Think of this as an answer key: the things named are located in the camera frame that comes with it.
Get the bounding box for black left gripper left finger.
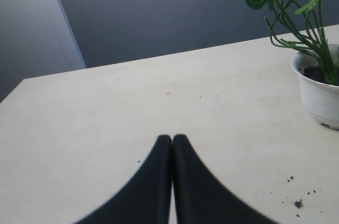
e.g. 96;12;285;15
78;135;172;223

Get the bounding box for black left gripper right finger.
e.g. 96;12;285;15
173;134;275;223

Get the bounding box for artificial red anthurium plant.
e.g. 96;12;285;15
245;0;338;86

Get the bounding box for white plastic flower pot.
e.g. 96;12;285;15
291;52;338;130

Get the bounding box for dark soil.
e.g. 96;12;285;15
302;67;326;84

